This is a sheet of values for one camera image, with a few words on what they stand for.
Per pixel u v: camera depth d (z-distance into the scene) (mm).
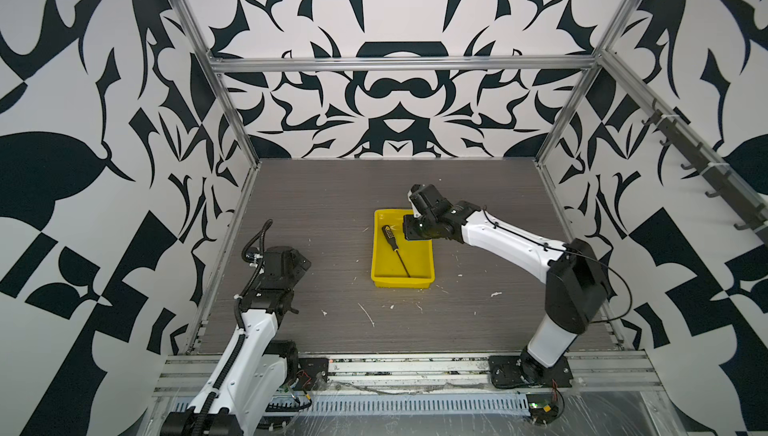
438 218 658
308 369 745
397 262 934
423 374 755
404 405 712
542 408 713
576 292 457
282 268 637
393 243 963
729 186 549
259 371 582
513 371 743
